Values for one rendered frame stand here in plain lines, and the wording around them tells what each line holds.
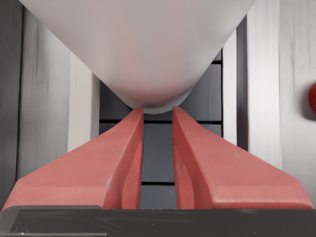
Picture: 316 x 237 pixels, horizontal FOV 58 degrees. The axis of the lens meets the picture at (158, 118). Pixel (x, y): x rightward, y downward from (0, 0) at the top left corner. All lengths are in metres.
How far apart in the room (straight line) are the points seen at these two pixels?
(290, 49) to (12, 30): 0.22
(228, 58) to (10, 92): 0.16
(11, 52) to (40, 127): 0.06
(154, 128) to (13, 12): 0.14
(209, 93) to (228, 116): 0.02
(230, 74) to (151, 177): 0.08
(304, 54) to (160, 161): 0.15
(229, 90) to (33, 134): 0.16
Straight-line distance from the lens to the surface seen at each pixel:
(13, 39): 0.25
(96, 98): 0.16
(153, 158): 0.18
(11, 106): 0.24
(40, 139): 0.25
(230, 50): 0.19
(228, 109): 0.19
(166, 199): 0.18
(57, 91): 0.25
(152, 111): 0.15
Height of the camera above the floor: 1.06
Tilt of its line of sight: 86 degrees down
